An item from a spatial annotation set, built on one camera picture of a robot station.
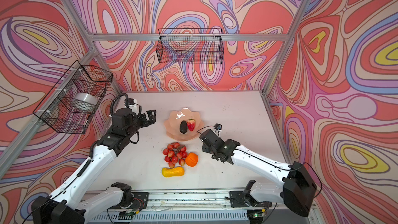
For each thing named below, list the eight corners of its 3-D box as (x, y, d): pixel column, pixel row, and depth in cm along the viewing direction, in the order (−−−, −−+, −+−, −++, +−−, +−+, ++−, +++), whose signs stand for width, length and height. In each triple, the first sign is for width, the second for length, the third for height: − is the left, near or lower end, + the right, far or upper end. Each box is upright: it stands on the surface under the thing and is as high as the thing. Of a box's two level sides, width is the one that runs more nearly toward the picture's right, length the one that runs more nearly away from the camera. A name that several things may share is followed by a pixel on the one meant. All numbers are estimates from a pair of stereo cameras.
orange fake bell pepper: (184, 165, 86) (184, 161, 81) (189, 155, 90) (188, 150, 85) (194, 169, 85) (194, 165, 80) (198, 159, 88) (198, 154, 83)
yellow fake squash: (162, 177, 82) (161, 175, 79) (163, 169, 84) (162, 167, 81) (184, 176, 82) (183, 173, 79) (184, 168, 85) (183, 165, 82)
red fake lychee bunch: (162, 167, 84) (160, 164, 80) (165, 145, 92) (164, 142, 88) (186, 167, 84) (185, 164, 80) (187, 145, 92) (187, 142, 88)
